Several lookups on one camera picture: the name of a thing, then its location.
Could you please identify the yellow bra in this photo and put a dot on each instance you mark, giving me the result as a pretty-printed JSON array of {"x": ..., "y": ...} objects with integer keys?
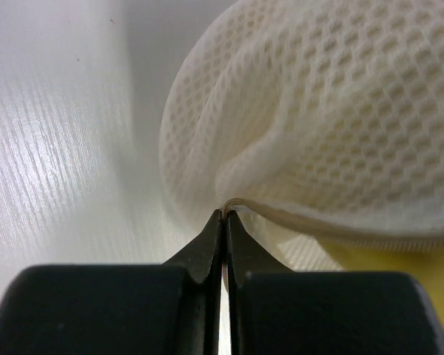
[{"x": 410, "y": 270}]

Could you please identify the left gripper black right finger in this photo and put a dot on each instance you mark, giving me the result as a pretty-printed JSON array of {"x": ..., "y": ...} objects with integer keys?
[{"x": 275, "y": 310}]

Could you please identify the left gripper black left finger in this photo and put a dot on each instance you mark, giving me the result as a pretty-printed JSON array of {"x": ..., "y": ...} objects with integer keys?
[{"x": 170, "y": 308}]

